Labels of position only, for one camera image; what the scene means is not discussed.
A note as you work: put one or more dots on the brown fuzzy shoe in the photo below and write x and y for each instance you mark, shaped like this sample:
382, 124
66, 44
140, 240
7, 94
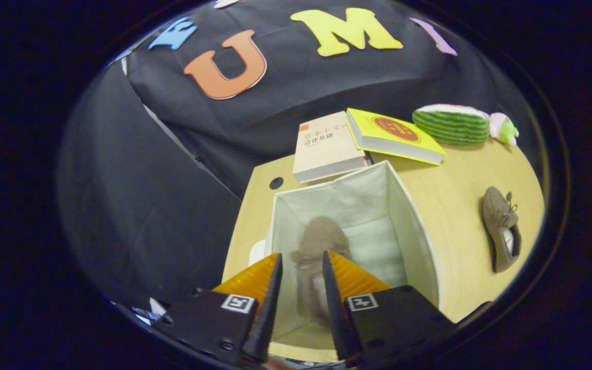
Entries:
496, 221
319, 239

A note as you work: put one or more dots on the white fabric storage box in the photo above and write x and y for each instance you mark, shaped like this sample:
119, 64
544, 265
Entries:
357, 200

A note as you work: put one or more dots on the yellow book with red circle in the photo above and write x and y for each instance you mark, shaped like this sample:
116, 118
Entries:
429, 146

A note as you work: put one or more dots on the watermelon slice plush toy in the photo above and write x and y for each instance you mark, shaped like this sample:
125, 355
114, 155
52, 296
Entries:
450, 128

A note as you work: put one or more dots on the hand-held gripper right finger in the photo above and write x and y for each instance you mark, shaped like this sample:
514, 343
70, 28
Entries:
334, 308

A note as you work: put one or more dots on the black backdrop cloth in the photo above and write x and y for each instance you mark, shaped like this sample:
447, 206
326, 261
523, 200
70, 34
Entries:
147, 205

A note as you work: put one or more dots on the pink and green plush toy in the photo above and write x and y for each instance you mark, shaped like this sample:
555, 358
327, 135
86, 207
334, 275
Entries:
506, 131

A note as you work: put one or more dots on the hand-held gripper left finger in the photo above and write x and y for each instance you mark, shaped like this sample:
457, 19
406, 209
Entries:
270, 308

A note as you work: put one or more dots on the white paper sheet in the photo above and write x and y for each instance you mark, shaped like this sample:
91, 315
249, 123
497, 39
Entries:
158, 307

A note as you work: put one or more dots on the beige book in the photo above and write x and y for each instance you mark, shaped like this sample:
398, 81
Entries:
324, 149

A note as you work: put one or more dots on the blue printed packet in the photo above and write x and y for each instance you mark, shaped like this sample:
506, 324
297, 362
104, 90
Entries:
142, 312

